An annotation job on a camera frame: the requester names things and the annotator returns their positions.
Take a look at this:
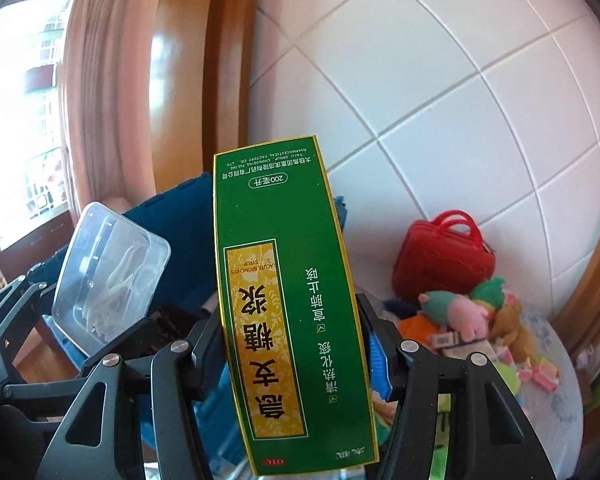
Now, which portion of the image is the orange plush toy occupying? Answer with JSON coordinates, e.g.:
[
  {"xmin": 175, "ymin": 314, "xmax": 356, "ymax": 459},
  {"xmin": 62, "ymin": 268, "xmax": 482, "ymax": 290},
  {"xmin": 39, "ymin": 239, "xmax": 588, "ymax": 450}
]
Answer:
[{"xmin": 400, "ymin": 310, "xmax": 443, "ymax": 348}]

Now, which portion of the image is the pink and green pig plush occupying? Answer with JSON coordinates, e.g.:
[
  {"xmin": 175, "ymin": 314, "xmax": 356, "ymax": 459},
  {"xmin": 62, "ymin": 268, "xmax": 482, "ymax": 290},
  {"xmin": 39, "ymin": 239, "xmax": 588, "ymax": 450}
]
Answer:
[{"xmin": 419, "ymin": 290, "xmax": 495, "ymax": 341}]

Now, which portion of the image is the window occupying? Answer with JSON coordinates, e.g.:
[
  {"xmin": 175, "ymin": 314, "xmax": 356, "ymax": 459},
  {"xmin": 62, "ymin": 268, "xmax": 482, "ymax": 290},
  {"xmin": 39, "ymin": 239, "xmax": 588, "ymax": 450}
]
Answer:
[{"xmin": 0, "ymin": 0, "xmax": 76, "ymax": 251}]

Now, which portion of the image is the small green frog plush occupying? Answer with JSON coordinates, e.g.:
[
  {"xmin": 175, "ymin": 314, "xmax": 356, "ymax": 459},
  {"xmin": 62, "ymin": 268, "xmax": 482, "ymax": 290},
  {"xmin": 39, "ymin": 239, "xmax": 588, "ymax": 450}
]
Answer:
[{"xmin": 472, "ymin": 277, "xmax": 508, "ymax": 306}]

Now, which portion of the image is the small pink packet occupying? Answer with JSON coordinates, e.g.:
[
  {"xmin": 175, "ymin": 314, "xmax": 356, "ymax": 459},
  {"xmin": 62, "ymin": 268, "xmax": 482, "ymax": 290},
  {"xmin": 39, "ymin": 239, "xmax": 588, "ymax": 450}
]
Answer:
[
  {"xmin": 534, "ymin": 366, "xmax": 560, "ymax": 392},
  {"xmin": 516, "ymin": 360, "xmax": 543, "ymax": 385}
]

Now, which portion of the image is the curved wooden frame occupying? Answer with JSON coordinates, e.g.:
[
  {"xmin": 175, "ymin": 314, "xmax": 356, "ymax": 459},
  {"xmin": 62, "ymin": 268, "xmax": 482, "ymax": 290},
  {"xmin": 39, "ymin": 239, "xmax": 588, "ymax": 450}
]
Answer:
[
  {"xmin": 150, "ymin": 0, "xmax": 261, "ymax": 196},
  {"xmin": 552, "ymin": 200, "xmax": 600, "ymax": 356}
]

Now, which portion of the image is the pink curtain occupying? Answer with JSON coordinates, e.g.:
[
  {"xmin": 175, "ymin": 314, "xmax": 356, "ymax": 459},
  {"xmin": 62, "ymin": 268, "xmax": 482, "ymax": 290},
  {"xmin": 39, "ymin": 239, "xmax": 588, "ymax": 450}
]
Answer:
[{"xmin": 60, "ymin": 0, "xmax": 181, "ymax": 206}]

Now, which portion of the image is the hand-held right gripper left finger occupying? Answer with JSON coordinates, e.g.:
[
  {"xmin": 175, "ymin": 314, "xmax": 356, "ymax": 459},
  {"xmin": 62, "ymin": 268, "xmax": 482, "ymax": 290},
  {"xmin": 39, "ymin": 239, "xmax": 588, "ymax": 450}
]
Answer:
[{"xmin": 47, "ymin": 310, "xmax": 225, "ymax": 480}]

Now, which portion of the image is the white crinkled sheet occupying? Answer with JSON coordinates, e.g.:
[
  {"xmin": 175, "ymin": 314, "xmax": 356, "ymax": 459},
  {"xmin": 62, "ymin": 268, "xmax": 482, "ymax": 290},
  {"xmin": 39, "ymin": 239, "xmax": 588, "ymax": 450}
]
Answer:
[{"xmin": 350, "ymin": 285, "xmax": 580, "ymax": 480}]

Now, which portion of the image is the blue plastic storage crate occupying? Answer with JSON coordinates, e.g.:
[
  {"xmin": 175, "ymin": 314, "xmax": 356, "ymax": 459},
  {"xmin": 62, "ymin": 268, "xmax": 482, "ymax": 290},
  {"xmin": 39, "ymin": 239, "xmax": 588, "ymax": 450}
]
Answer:
[{"xmin": 45, "ymin": 172, "xmax": 351, "ymax": 480}]

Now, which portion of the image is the red toy suitcase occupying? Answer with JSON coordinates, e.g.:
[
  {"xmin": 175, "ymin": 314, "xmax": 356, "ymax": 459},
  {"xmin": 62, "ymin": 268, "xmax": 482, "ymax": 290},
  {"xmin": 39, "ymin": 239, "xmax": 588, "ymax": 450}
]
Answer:
[{"xmin": 392, "ymin": 210, "xmax": 496, "ymax": 306}]

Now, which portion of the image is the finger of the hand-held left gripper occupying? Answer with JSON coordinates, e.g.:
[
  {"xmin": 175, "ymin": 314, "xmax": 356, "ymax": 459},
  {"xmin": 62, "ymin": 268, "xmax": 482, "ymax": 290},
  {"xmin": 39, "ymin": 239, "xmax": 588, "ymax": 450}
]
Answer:
[
  {"xmin": 2, "ymin": 374, "xmax": 88, "ymax": 405},
  {"xmin": 0, "ymin": 272, "xmax": 58, "ymax": 358}
]

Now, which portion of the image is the brown bear plush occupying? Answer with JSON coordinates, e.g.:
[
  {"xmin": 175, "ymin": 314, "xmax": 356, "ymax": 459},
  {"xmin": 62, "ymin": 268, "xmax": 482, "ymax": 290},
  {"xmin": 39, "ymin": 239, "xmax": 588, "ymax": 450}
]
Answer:
[{"xmin": 490, "ymin": 300, "xmax": 538, "ymax": 361}]

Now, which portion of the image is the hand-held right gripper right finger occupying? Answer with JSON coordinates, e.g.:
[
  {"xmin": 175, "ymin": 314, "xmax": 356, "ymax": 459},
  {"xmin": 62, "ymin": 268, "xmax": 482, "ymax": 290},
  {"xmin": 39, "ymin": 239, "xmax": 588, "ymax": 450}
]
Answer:
[{"xmin": 355, "ymin": 292, "xmax": 555, "ymax": 480}]

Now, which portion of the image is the green medicine box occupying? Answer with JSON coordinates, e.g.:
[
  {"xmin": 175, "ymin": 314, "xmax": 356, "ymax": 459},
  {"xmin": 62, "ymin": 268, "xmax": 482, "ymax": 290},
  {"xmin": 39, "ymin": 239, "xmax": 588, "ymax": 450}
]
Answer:
[{"xmin": 214, "ymin": 135, "xmax": 381, "ymax": 477}]

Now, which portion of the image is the clear plastic case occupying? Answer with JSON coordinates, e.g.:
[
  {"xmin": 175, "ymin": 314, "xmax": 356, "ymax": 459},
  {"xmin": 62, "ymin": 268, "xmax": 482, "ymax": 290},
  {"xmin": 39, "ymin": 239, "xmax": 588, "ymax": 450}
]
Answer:
[{"xmin": 51, "ymin": 201, "xmax": 173, "ymax": 358}]

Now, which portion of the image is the dark red pouch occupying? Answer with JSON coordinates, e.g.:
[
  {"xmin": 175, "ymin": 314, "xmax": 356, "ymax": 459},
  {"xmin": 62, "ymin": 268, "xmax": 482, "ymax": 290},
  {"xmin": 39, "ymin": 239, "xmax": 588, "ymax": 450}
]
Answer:
[{"xmin": 147, "ymin": 305, "xmax": 211, "ymax": 356}]

